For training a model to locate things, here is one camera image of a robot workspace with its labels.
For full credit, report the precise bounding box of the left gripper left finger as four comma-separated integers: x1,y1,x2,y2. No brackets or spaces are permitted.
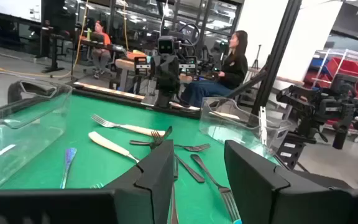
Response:
0,139,176,224

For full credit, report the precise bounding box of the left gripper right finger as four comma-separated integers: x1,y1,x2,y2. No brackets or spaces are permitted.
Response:
224,139,358,224

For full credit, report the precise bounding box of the orange pad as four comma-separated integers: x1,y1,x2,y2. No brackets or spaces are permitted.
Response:
126,50,149,60

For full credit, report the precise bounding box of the wooden workbench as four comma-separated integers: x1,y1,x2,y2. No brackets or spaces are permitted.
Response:
115,57,198,93

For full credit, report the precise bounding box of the person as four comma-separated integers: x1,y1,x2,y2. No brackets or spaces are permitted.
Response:
178,30,250,108
90,20,113,80

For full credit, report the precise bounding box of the green table mat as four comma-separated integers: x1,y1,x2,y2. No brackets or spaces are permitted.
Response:
0,93,281,224

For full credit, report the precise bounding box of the clear plastic bin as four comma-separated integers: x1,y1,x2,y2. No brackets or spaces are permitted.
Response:
0,71,73,192
198,96,293,156

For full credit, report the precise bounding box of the black tripod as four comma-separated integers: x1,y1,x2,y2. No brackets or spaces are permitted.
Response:
250,44,263,71

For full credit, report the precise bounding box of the black standing desk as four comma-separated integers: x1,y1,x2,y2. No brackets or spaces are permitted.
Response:
40,18,77,75

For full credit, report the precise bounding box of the blue storage bin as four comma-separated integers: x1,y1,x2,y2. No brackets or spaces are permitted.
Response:
310,57,329,68

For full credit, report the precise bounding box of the black arched clamp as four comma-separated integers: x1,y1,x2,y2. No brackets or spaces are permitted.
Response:
7,80,58,105

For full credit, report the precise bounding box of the white display screen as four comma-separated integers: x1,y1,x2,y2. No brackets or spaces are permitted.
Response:
0,0,42,23

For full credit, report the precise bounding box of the yellow hanging cable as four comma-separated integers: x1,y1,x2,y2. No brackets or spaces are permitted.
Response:
122,0,130,52
0,0,90,79

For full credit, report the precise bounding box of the white wire shelf rack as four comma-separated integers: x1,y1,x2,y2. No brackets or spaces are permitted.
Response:
311,48,358,103

